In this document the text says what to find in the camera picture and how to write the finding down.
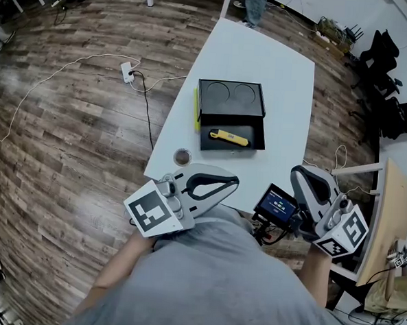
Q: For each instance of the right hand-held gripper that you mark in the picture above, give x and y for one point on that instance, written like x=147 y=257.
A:
x=348 y=232

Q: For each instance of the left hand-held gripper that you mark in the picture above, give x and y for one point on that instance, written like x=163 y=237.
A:
x=152 y=210

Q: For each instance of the yellow utility knife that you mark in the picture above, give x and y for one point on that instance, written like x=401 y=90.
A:
x=229 y=136

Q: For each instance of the black drawer box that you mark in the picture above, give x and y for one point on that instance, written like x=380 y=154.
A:
x=227 y=106

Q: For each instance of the person's right forearm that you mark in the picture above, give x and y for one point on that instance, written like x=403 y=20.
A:
x=315 y=278

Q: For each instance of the person's left forearm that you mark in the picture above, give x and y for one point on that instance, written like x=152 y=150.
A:
x=121 y=266

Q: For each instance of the small black monitor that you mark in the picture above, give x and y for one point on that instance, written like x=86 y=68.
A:
x=276 y=205

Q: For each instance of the yellow ruler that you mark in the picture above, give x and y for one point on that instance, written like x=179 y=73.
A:
x=196 y=110

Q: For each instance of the light wooden desk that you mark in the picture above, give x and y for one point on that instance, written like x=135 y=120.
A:
x=391 y=211

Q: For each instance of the person's grey shirt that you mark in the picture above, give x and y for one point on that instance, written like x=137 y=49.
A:
x=216 y=289

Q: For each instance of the black office chair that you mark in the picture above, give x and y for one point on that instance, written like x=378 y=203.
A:
x=399 y=115
x=380 y=59

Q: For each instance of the large white table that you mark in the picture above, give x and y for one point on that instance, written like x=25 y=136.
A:
x=258 y=55

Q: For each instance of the white power strip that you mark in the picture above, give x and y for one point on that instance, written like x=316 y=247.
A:
x=127 y=73

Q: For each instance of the black router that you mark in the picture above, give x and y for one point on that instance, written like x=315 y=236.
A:
x=354 y=34

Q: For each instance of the white desk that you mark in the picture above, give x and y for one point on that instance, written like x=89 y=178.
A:
x=227 y=2

